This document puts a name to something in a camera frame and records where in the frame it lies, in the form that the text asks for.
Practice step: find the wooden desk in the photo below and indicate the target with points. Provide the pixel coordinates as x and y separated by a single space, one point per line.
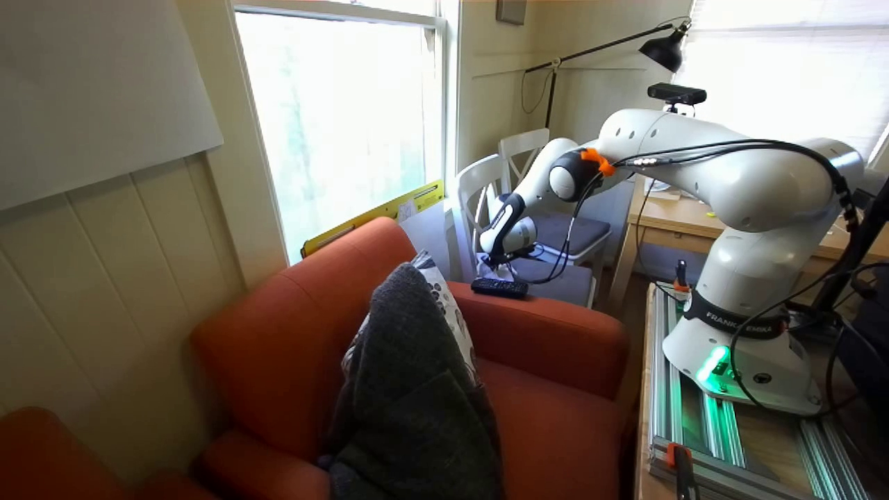
681 223

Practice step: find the white wooden chair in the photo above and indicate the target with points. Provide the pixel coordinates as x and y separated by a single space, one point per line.
480 195

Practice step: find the black remote control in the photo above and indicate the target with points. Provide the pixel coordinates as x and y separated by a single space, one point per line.
512 289

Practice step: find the window frame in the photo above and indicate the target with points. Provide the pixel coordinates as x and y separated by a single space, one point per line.
326 110

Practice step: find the dark grey blanket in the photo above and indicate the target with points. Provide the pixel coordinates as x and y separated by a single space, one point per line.
412 417

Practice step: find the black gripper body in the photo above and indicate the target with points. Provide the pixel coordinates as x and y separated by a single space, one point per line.
497 274

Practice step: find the black camera on stand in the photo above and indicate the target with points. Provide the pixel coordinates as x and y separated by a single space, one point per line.
676 96

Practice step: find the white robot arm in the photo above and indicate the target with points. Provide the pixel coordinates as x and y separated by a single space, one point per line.
774 200

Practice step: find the yellow level ruler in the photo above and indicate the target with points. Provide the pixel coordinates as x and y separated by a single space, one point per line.
397 210

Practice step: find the grey chair cushion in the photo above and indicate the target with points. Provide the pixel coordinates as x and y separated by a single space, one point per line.
554 282

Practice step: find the orange armchair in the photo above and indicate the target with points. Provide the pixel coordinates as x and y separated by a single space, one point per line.
41 459
549 368

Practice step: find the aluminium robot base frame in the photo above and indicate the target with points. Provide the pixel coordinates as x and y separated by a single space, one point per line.
741 450

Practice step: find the black floor lamp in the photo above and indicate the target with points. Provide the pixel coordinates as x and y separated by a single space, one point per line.
659 45

